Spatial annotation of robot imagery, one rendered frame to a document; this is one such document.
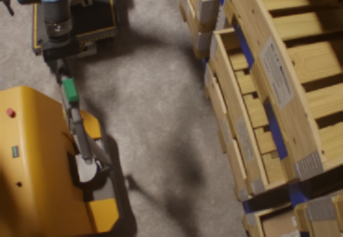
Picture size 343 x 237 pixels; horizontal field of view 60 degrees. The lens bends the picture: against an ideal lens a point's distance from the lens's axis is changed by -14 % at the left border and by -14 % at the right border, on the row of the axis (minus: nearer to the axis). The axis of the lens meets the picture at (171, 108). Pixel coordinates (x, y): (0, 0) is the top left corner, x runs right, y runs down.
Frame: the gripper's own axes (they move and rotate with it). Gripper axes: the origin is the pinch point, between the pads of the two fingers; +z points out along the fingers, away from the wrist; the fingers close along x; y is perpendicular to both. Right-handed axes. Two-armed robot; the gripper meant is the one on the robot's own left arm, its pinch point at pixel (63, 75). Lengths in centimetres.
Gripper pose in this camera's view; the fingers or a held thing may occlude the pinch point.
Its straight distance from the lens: 119.2
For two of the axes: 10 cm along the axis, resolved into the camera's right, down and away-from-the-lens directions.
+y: 4.6, 5.5, -7.0
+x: 8.9, -2.6, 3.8
